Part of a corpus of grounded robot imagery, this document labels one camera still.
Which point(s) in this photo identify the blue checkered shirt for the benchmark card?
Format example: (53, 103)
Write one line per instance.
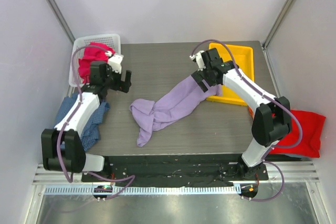
(90, 135)

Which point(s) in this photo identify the white slotted cable duct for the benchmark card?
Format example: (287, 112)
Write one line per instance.
(105, 190)

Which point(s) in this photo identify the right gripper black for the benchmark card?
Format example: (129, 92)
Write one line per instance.
(201, 80)

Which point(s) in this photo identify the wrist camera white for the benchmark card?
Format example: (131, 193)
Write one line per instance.
(197, 58)
(115, 61)

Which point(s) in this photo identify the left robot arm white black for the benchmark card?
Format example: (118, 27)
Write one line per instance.
(62, 148)

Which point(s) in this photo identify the peach folded shirt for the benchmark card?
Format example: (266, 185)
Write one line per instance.
(251, 112)

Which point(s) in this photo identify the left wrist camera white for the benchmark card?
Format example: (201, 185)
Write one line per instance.
(115, 61)

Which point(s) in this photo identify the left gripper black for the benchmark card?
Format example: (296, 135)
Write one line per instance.
(122, 84)

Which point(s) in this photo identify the yellow plastic tray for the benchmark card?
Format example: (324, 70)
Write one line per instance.
(244, 57)

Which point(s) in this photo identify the purple t shirt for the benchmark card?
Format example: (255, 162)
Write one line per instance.
(180, 102)

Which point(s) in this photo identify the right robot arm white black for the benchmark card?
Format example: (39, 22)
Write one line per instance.
(271, 121)

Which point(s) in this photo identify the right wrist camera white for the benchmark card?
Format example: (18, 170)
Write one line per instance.
(197, 58)

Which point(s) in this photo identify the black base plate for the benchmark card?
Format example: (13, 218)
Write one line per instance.
(181, 170)

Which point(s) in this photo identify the pink crumpled shirt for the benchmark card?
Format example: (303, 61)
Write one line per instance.
(97, 53)

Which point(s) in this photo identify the red folded shirt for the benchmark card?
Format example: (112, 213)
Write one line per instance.
(312, 127)

